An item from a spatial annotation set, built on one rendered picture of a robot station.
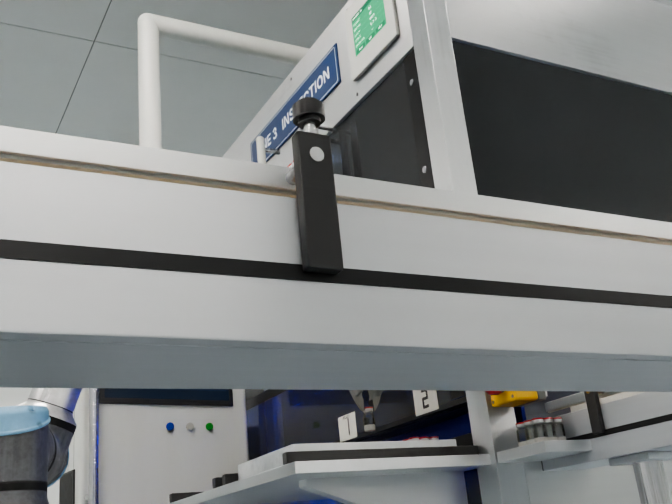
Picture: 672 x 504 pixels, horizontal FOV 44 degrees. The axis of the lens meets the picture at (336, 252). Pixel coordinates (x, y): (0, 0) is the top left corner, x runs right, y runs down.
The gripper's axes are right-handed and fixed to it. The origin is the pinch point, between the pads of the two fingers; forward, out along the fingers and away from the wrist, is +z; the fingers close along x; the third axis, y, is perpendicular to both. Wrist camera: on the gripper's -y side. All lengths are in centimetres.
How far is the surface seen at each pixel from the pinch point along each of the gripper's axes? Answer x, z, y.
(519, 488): 20.5, 19.0, 17.0
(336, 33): 16, -105, -21
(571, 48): 61, -85, 17
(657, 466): 33, 19, 39
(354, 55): 15, -91, -11
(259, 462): -21.5, 9.7, -4.4
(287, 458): -23.9, 11.4, 12.8
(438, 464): 4.3, 13.8, 15.6
